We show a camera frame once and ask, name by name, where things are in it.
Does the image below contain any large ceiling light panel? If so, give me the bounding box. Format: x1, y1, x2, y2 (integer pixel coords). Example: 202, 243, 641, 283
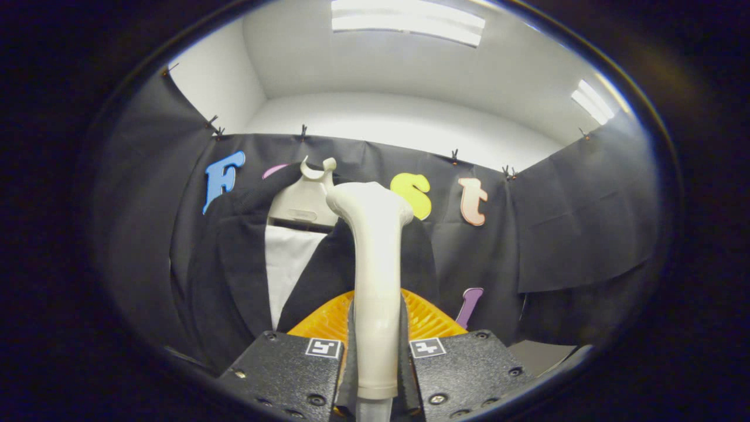
331, 0, 486, 47

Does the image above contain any white shirt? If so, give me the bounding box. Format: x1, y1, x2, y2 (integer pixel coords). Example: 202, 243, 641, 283
265, 226, 328, 332

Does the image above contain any black backdrop cloth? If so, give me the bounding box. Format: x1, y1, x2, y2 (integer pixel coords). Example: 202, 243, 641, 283
94, 64, 666, 376

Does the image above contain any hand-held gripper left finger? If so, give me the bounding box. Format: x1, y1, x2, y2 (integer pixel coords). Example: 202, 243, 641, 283
217, 290, 358, 422

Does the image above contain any cream garment steamer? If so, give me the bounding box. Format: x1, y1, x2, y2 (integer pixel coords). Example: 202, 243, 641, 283
325, 182, 415, 422

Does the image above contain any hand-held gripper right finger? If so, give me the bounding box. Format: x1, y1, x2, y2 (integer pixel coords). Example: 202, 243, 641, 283
398, 287, 537, 422

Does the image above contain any cream clothes hanger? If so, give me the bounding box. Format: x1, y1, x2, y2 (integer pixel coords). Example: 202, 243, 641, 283
267, 156, 339, 228

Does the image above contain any grey cabinet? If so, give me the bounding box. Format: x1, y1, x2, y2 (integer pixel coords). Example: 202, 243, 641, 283
507, 340, 578, 377

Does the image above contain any black suit jacket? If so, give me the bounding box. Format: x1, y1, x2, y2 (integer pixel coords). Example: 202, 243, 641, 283
170, 176, 440, 376

